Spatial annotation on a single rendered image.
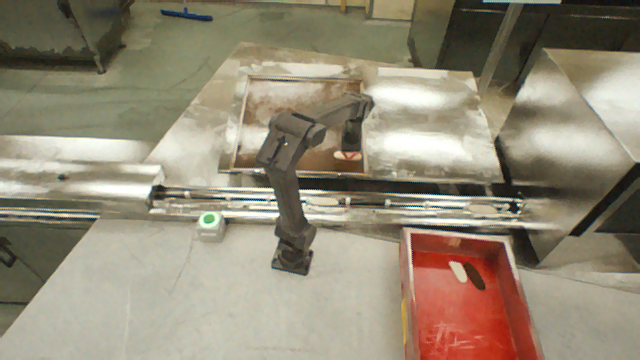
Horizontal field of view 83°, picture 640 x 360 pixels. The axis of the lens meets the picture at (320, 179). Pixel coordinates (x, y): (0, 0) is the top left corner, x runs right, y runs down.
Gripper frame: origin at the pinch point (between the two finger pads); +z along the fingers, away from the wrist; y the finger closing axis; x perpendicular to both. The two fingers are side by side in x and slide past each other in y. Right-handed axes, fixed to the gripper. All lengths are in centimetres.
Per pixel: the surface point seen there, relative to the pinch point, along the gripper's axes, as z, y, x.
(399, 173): 5.3, -3.2, -19.4
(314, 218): 5.1, -24.2, 10.7
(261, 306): 5, -54, 24
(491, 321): 4, -54, -42
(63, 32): 85, 173, 224
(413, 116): 4.6, 25.5, -27.1
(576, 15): 29, 152, -154
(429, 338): 3, -60, -23
